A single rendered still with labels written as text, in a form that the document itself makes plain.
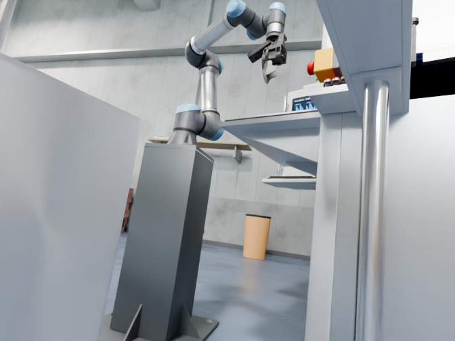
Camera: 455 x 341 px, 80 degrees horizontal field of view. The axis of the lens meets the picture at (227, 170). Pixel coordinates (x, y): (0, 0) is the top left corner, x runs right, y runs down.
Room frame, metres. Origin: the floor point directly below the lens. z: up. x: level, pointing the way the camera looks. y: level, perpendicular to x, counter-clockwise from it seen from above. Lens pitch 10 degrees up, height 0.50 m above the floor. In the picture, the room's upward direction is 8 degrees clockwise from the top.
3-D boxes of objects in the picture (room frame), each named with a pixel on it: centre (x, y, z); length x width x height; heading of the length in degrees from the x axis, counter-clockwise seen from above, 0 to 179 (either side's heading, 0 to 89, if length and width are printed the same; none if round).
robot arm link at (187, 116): (1.26, 0.22, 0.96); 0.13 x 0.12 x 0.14; 130
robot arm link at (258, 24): (1.11, -0.05, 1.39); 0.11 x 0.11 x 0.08; 40
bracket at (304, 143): (0.99, -0.19, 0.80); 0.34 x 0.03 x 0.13; 56
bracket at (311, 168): (1.41, -0.47, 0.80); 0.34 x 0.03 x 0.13; 56
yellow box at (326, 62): (0.74, -0.26, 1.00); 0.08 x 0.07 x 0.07; 56
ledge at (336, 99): (0.71, -0.29, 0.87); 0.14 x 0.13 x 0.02; 56
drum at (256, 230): (4.18, -0.56, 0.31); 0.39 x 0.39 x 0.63
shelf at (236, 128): (1.19, -0.34, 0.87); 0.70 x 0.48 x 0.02; 146
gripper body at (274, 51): (1.04, -0.13, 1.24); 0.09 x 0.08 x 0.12; 56
